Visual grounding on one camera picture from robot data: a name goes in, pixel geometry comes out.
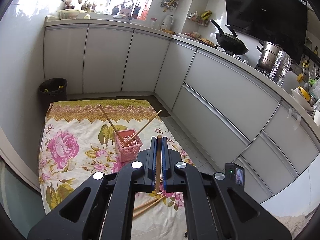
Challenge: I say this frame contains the pink perforated utensil holder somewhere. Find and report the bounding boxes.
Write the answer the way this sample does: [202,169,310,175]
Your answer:
[115,129,143,163]

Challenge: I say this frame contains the bananas on shelf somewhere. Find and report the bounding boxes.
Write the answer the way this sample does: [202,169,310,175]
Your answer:
[200,10,212,21]

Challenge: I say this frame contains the black range hood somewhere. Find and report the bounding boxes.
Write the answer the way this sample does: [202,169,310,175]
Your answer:
[225,0,308,63]

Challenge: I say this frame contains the small camera display module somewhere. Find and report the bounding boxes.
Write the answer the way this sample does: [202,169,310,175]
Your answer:
[225,163,245,187]

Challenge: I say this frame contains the wooden chopstick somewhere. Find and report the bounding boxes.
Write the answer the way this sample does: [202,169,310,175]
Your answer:
[134,196,166,211]
[124,110,162,146]
[132,199,160,218]
[155,135,162,193]
[98,104,126,145]

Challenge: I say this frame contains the green basin on counter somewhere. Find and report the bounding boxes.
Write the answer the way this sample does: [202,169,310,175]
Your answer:
[59,9,81,20]

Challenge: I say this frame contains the stainless steel steamer pot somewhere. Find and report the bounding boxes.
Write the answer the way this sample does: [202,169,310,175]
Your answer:
[255,41,284,75]

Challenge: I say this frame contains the black wok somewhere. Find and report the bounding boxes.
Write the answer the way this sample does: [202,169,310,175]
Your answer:
[210,19,248,55]

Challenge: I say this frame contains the yellow bowl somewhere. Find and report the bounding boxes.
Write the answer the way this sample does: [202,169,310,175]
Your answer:
[297,86,311,101]

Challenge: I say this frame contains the floral table cloth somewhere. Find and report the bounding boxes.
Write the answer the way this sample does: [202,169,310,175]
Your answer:
[38,99,191,239]

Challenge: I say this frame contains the white electric kettle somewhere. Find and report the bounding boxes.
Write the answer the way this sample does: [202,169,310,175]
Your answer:
[161,15,174,30]

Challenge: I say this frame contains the white bowl on counter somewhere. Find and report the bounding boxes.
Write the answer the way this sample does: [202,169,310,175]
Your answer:
[291,89,313,112]

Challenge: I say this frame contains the black trash bin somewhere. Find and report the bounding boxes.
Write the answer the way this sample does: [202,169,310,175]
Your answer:
[38,77,68,110]

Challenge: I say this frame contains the clear plastic pitcher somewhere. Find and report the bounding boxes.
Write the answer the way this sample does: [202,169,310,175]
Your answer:
[269,50,292,86]

